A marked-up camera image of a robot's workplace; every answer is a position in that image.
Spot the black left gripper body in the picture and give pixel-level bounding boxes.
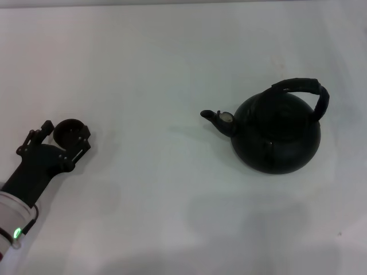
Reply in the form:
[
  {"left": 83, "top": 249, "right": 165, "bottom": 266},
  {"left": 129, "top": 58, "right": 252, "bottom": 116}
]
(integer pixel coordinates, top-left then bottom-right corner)
[{"left": 1, "top": 144, "right": 64, "bottom": 209}]

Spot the dark brown teacup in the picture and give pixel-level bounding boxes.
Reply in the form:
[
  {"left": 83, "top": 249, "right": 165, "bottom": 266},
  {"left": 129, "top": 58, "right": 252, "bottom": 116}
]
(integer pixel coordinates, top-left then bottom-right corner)
[{"left": 53, "top": 118, "right": 87, "bottom": 151}]

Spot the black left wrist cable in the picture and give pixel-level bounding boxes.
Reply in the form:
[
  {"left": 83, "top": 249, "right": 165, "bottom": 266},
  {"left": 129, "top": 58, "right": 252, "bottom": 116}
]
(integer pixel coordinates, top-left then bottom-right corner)
[{"left": 18, "top": 205, "right": 40, "bottom": 236}]

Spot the black round teapot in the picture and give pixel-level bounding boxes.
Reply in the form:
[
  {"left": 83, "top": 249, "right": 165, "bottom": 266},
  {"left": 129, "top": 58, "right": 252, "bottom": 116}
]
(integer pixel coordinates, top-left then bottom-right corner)
[{"left": 200, "top": 77, "right": 330, "bottom": 175}]

